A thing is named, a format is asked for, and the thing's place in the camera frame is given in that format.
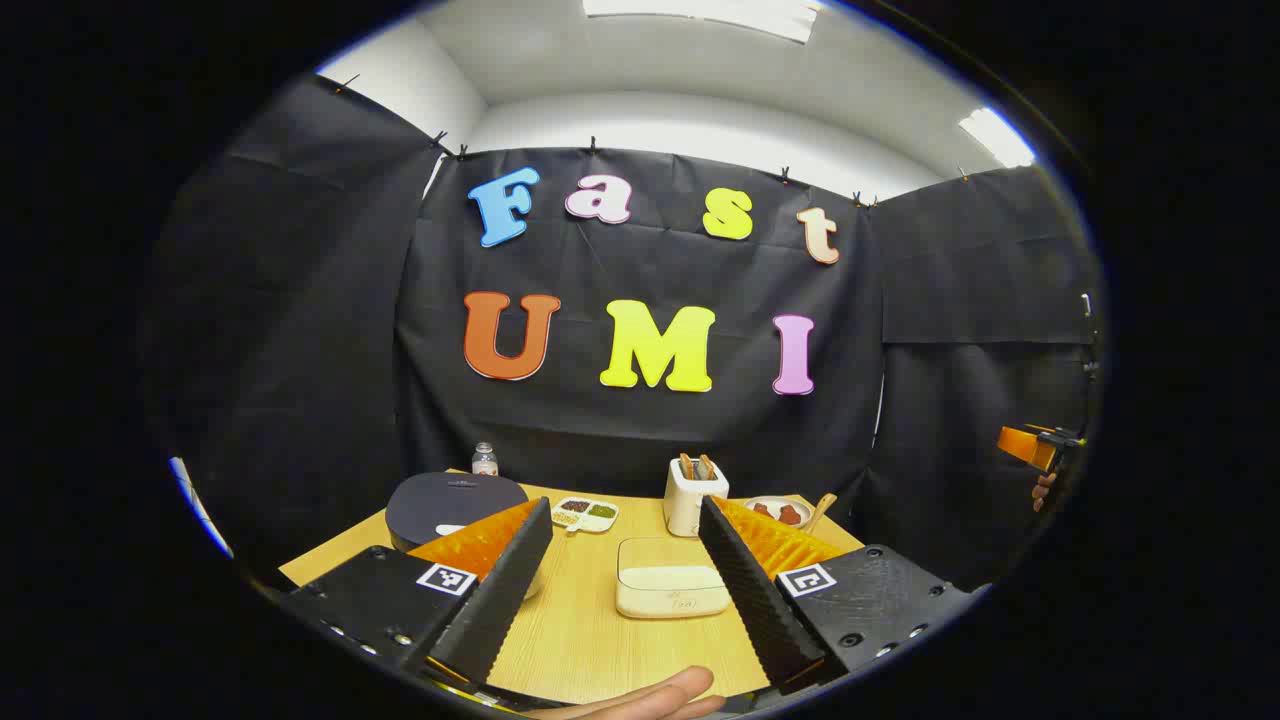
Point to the wooden spoon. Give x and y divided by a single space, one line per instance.
824 510

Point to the clear plastic rice box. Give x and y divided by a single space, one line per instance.
665 585

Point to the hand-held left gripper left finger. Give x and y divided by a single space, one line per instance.
500 590

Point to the dark grey rice cooker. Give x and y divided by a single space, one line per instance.
450 500

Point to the white divided dish with beans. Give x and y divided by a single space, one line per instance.
585 514

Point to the brown toast slice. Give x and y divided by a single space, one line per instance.
706 466
686 466

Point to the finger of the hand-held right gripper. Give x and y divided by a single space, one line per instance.
1025 443

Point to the white plate with red meat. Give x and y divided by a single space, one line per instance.
775 512

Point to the small ceiling light panel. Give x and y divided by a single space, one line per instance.
995 137

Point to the black backdrop cloth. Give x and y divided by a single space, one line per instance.
300 330

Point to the large ceiling light panel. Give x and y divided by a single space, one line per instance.
700 12

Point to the small clear plastic bottle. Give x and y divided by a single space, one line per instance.
485 462

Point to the white toaster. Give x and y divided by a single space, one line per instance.
685 505

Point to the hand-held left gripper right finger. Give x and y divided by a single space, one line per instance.
750 590

